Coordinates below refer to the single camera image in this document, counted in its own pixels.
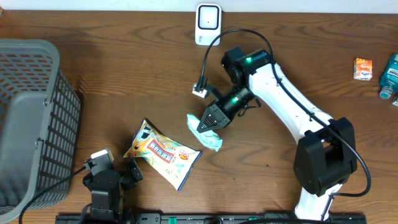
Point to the orange tissue pack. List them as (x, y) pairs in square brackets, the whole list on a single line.
[(363, 69)]

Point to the red white snack package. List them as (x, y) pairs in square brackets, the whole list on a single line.
[(171, 159)]

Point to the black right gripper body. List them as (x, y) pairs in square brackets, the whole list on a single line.
[(234, 101)]

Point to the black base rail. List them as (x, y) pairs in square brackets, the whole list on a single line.
[(156, 218)]

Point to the white barcode scanner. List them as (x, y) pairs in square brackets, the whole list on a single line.
[(207, 23)]

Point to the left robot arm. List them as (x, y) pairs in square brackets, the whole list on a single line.
[(107, 186)]

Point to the teal mouthwash bottle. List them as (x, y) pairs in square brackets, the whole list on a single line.
[(388, 81)]

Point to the green round label box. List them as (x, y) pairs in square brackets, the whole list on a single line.
[(395, 101)]

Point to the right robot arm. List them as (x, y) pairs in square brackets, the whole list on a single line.
[(325, 156)]

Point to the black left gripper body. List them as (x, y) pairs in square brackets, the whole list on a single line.
[(129, 179)]

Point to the green wet wipes pack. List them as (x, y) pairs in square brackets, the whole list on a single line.
[(209, 139)]

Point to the grey plastic mesh basket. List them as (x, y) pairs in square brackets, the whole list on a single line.
[(40, 119)]

